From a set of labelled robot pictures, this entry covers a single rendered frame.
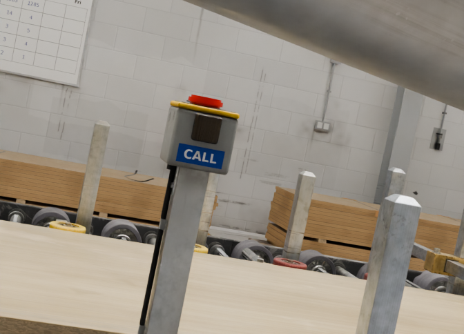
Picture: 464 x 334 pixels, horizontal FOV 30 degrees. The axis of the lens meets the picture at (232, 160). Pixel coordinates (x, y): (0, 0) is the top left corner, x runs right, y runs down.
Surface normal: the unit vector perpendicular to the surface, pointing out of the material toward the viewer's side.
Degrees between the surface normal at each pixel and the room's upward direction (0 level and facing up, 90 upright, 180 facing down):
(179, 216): 90
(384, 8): 136
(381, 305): 90
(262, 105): 90
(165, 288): 90
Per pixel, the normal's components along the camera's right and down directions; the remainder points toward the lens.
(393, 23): 0.11, 0.82
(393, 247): 0.20, 0.09
